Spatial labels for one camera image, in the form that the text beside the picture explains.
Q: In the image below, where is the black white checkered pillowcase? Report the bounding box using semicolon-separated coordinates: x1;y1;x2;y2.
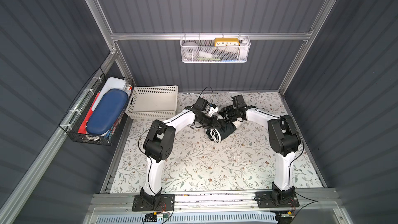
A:
205;113;243;143

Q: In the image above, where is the white plastic box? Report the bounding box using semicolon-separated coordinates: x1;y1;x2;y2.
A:
91;77;126;112

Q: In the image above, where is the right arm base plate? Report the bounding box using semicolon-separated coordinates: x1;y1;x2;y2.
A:
254;191;300;208

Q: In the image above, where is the white tape roll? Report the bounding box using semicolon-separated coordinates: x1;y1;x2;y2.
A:
181;41;199;60

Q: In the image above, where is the black wire wall basket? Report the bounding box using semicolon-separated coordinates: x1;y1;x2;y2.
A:
59;68;135;146

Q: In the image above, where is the yellow clock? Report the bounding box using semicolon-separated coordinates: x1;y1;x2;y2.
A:
214;37;240;47

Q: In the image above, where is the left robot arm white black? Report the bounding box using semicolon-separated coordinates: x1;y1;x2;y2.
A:
141;97;221;198

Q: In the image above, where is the white mesh hanging basket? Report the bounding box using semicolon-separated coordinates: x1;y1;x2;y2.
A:
180;35;251;63

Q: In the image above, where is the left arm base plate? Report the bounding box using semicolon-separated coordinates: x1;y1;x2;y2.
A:
132;194;175;212

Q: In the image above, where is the white perforated plastic basket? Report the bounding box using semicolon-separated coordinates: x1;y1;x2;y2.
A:
125;86;178;119

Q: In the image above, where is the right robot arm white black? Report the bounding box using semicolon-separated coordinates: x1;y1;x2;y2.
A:
220;95;301;193

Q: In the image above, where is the red flat book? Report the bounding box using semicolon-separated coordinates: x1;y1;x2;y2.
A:
78;92;101;134

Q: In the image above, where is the blue oval case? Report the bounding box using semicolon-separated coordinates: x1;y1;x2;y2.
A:
86;89;129;135

